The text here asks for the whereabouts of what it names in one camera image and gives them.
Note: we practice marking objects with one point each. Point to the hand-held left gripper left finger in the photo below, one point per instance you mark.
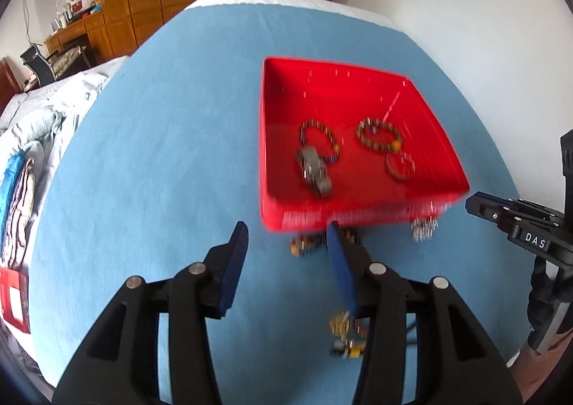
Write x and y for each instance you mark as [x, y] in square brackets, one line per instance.
[230, 270]

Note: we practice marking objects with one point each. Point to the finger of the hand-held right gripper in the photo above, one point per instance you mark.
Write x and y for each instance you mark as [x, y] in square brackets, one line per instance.
[490, 210]
[519, 205]

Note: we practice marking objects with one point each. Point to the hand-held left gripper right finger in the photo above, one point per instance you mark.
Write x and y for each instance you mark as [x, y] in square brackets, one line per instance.
[342, 270]

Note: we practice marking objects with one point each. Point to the silver keyring charm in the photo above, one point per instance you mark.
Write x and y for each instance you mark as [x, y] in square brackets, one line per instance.
[423, 228]

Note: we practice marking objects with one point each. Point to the red plastic tray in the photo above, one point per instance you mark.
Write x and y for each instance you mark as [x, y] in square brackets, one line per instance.
[340, 91]

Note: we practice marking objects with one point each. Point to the person's right forearm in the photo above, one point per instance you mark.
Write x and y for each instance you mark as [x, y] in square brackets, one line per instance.
[532, 360]

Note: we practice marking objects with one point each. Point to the silver bangle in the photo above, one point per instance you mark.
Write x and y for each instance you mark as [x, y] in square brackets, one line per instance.
[405, 177]

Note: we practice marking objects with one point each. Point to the silver metal wristwatch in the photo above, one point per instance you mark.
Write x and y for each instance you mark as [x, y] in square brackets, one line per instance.
[313, 168]

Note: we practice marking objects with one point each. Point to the blue table cloth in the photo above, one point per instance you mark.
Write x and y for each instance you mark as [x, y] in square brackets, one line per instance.
[170, 140]

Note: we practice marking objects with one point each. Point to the red box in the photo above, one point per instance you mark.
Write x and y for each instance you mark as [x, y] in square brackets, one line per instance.
[13, 297]

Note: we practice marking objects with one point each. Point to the folded blue and pink clothes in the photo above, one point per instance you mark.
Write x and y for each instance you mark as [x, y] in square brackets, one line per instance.
[15, 194]

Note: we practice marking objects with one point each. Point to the light grey quilt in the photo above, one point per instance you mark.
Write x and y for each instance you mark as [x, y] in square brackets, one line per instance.
[53, 105]

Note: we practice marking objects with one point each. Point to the black office chair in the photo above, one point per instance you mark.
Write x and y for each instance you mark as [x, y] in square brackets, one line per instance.
[42, 66]

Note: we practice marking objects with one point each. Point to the wooden desk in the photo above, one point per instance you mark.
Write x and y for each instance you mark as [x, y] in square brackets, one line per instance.
[76, 31]

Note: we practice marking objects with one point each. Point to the wooden bed headboard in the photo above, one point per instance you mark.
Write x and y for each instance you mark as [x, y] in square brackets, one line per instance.
[9, 82]

